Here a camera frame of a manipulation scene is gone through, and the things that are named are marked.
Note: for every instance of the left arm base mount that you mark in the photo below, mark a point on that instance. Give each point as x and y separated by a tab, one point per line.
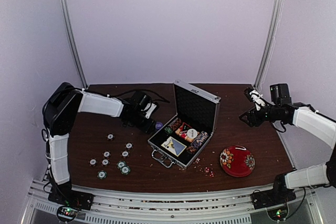
71	205

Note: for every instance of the white dealer button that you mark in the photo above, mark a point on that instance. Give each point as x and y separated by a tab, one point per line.
192	133

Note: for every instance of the red playing card box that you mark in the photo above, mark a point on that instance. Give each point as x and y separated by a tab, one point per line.
182	131

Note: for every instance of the blue orange chip stack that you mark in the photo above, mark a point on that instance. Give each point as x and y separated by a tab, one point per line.
197	143

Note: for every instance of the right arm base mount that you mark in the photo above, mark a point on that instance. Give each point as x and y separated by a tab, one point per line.
276	205

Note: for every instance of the left aluminium frame post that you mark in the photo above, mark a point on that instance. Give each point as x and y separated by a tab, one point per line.
72	43

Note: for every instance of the red floral plate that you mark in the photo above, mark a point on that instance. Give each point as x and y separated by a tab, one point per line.
237	161

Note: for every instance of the blue playing card box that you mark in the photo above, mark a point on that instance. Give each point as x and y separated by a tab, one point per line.
173	146

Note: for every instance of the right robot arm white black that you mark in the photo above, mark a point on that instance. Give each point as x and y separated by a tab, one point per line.
303	116

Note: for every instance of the right aluminium frame post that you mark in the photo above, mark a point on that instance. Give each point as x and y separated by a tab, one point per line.
269	44

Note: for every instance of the red black chip stack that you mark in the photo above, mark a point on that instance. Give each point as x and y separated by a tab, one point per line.
175	124

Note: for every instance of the purple small blind button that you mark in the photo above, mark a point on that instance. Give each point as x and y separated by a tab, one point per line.
158	125

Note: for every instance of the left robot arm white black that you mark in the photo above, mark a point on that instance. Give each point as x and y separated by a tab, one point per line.
59	114

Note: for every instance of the white poker chip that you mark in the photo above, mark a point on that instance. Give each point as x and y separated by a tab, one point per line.
105	162
106	154
125	154
129	146
93	162
110	137

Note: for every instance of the green poker chip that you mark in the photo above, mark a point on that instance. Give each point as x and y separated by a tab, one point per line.
102	174
121	164
125	170

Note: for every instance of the green chip stack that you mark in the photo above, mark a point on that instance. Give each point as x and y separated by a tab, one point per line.
168	130

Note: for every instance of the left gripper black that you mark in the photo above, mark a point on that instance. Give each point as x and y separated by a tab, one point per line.
147	128

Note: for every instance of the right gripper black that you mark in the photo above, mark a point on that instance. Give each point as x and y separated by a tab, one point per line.
252	116

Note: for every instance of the aluminium frame post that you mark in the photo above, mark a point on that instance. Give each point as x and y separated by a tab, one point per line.
269	44
72	43

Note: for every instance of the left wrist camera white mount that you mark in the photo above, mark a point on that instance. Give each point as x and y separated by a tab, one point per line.
149	109

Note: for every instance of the aluminium poker case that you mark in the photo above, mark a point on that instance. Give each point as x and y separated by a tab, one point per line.
197	108

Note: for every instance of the front aluminium rail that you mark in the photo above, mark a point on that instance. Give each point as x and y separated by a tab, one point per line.
229	206

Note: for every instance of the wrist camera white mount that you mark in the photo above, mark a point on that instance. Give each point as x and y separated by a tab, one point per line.
149	109
254	96

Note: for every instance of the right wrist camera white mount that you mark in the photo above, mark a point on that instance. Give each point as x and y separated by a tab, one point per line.
254	96

